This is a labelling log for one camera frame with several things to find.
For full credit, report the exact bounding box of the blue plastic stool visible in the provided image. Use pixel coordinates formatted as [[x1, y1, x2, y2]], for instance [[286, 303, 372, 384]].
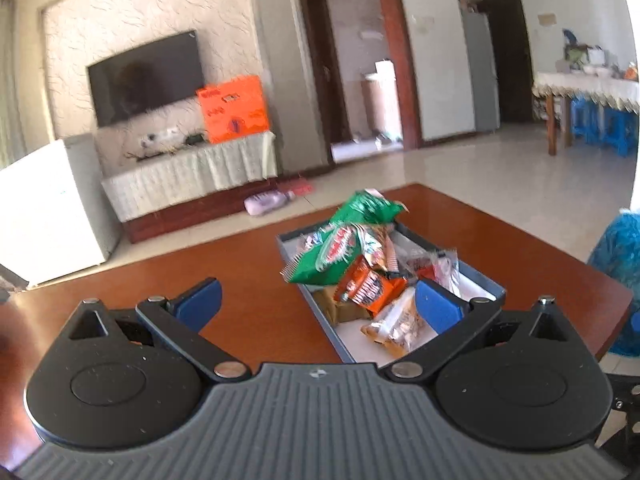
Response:
[[570, 97, 608, 143], [602, 105, 639, 157]]

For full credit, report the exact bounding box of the white chest freezer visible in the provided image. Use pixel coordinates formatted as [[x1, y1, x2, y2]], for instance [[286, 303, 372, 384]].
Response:
[[0, 132, 123, 288]]

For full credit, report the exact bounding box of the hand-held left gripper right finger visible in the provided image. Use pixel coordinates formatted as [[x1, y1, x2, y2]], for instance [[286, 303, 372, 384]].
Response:
[[379, 279, 571, 383]]

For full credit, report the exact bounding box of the black wall television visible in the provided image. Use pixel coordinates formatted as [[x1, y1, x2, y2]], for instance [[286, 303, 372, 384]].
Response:
[[86, 30, 207, 128]]

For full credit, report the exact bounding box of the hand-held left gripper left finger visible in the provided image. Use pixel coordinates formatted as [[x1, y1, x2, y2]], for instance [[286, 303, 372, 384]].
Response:
[[67, 277, 253, 383]]

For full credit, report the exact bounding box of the orange brown snack packet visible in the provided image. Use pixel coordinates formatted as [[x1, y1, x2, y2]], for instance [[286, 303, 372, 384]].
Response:
[[332, 255, 408, 318]]

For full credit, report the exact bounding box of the blue plastic bag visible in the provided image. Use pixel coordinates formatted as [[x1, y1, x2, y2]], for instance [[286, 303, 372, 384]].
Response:
[[587, 207, 640, 358]]

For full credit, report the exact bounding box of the purple detergent bottle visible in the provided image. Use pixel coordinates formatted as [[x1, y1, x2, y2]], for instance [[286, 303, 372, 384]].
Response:
[[243, 191, 296, 217]]

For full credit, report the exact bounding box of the large green snack bag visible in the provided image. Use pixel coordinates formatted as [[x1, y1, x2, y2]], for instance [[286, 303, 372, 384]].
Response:
[[327, 189, 408, 233]]

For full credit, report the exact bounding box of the white lace cabinet cloth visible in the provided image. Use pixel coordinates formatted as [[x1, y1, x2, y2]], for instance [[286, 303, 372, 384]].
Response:
[[101, 131, 278, 223]]

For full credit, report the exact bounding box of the beige nut cake packet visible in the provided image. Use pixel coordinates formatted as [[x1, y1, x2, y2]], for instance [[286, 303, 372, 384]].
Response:
[[361, 287, 426, 358]]

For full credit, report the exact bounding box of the white red snack packet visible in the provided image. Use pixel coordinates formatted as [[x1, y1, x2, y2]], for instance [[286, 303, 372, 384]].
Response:
[[407, 247, 461, 298]]

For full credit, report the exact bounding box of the green prawn cracker bag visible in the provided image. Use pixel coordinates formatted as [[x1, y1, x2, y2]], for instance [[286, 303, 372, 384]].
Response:
[[280, 225, 396, 285]]

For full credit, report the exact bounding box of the orange cardboard box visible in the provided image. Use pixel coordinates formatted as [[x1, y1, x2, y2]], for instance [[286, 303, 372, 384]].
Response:
[[196, 75, 272, 145]]

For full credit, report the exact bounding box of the dark wooden door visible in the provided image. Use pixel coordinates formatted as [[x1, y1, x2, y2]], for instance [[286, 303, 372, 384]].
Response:
[[479, 0, 534, 124], [304, 0, 352, 146]]

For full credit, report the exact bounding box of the grey box with white inside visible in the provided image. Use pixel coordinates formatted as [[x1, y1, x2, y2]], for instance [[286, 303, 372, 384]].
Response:
[[276, 220, 507, 365]]

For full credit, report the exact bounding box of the dark wooden television cabinet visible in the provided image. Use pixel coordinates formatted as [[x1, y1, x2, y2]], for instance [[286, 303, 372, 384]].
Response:
[[120, 180, 281, 245]]

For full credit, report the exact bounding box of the gold brown snack packet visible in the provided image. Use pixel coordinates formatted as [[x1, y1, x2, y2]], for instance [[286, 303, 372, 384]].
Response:
[[312, 285, 373, 323]]

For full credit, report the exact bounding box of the dining table with cloth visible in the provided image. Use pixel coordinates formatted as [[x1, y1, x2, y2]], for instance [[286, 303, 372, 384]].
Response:
[[531, 71, 640, 157]]

